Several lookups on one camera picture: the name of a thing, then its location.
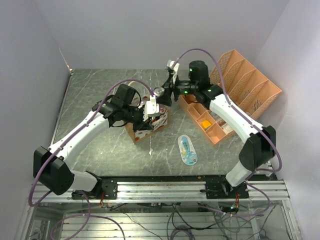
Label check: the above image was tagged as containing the aluminium mounting rail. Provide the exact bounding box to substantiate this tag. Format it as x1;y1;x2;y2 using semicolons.
27;180;291;203

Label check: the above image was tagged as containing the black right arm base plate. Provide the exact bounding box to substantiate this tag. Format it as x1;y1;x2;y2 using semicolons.
200;181;249;199

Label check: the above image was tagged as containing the purple Fanta can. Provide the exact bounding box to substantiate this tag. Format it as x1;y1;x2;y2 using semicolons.
153;86;166;98

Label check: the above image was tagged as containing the blue correction tape package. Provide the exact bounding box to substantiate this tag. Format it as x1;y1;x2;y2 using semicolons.
177;135;198;166

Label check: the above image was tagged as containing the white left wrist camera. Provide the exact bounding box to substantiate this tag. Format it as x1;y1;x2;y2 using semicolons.
143;95;160;122

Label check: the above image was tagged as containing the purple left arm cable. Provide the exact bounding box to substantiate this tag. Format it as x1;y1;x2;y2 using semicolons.
27;79;155;240

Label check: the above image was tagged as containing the watermelon canvas bag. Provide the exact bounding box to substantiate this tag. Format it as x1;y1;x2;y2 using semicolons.
124;78;169;145

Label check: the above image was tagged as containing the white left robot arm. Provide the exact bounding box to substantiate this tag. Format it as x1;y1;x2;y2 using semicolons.
33;81;160;199

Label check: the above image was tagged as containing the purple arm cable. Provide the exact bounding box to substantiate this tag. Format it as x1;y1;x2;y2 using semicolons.
27;79;155;240
172;48;283;218

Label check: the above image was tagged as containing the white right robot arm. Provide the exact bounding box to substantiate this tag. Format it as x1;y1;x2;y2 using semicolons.
156;60;276;198

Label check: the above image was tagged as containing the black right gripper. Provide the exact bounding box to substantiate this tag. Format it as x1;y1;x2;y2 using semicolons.
155;73;198;106

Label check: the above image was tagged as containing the orange plastic desk organizer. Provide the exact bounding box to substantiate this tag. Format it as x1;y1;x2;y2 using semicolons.
177;49;282;145

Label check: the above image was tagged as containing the white card in organizer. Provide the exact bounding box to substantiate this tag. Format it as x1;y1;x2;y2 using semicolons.
221;123;233;134

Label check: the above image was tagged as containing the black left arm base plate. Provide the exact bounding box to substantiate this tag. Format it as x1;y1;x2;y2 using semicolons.
69;177;118;200

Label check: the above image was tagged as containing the yellow block in organizer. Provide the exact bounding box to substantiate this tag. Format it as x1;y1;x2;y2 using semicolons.
201;120;212;131

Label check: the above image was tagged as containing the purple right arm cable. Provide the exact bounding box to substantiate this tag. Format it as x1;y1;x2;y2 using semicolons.
172;48;283;218

